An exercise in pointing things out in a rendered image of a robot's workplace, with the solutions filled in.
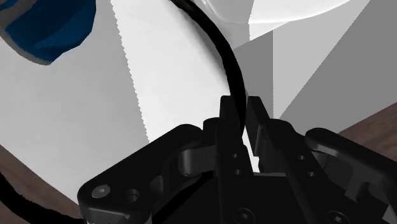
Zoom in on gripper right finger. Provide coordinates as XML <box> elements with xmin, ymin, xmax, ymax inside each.
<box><xmin>246</xmin><ymin>95</ymin><xmax>397</xmax><ymax>224</ymax></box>

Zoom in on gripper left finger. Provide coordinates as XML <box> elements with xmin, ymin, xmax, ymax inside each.
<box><xmin>76</xmin><ymin>95</ymin><xmax>255</xmax><ymax>224</ymax></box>

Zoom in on blue rounded object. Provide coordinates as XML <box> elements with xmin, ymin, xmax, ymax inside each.
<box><xmin>0</xmin><ymin>0</ymin><xmax>97</xmax><ymax>66</ymax></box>

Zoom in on black curved band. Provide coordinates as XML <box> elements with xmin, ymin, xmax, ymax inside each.
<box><xmin>169</xmin><ymin>0</ymin><xmax>247</xmax><ymax>137</ymax></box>

